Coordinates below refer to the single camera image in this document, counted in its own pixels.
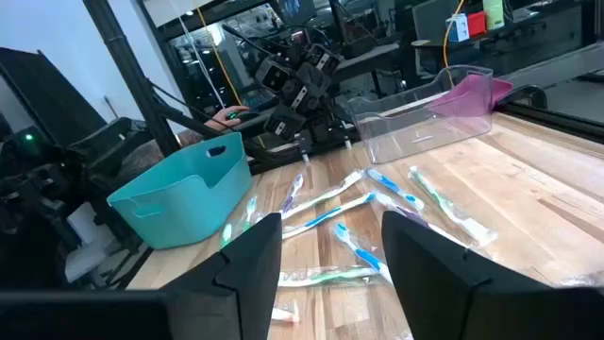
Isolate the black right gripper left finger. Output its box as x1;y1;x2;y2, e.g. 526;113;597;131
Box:
0;212;283;340

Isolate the black aluminium rig frame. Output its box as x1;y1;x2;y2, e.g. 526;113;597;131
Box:
82;0;604;176

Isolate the red box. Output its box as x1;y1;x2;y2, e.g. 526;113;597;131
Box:
466;9;488;38

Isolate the black panel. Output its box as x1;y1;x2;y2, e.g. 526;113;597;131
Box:
0;46;108;143

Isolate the pink paper sheet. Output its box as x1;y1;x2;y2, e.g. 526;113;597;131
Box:
427;73;514;119

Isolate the clear plastic bin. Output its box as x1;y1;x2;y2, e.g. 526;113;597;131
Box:
346;64;495;165

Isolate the yellow cable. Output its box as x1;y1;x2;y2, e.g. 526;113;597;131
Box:
194;5;268;150
442;0;466;89

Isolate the blue and white box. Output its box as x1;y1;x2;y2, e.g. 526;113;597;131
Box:
445;12;471;43

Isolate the teal plastic basket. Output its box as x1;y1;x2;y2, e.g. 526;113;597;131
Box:
106;131;254;250

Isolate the black table clamp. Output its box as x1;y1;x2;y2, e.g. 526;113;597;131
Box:
499;84;548;112

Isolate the person's hand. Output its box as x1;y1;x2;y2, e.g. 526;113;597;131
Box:
203;105;251;133

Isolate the black computer mouse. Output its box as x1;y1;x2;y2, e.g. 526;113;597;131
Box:
225;109;260;125

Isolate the white cable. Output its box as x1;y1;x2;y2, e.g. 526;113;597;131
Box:
175;7;227;109

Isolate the person's forearm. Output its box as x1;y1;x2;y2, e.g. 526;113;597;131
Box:
115;127;209;188

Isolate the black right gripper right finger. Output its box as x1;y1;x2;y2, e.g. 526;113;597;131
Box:
380;210;604;340

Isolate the white cardboard box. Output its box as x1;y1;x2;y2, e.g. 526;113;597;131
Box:
63;201;143;284

